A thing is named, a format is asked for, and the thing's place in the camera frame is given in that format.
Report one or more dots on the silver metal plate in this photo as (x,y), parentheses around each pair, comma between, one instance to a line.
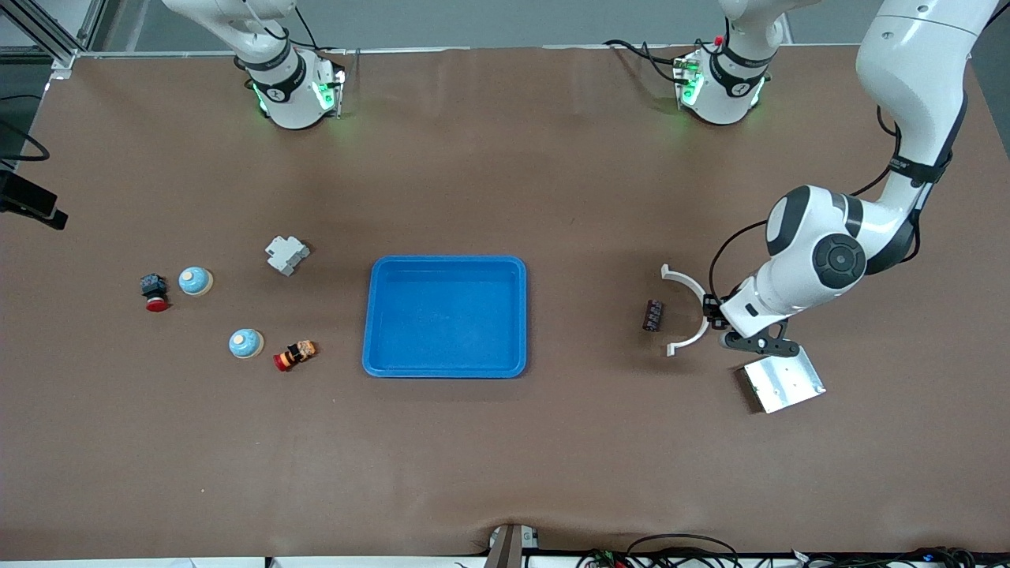
(785,386)

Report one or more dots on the brown table cover mat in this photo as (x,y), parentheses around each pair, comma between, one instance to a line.
(505,457)

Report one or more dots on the black left camera mount bracket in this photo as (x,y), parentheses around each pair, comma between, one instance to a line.
(761,345)

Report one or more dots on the aluminium frame post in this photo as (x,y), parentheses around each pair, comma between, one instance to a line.
(59,51)

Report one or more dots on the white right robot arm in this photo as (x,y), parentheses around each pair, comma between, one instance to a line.
(288,95)

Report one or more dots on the white circuit breaker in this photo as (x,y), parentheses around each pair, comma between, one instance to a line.
(286,255)

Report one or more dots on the red mushroom push button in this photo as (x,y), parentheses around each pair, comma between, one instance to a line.
(155,292)

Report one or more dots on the blue bell cream button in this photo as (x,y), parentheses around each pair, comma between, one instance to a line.
(195,281)
(246,344)

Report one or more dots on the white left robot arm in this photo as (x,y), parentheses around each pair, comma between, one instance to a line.
(915,63)

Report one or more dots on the blue plastic tray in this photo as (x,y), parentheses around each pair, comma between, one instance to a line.
(442,315)

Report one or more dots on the red yellow emergency stop button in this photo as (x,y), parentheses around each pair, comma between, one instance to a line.
(294,356)

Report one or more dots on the dark brown cylindrical capacitor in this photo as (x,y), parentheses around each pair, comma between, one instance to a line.
(652,315)

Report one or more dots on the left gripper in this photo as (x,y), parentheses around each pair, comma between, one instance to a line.
(713,310)

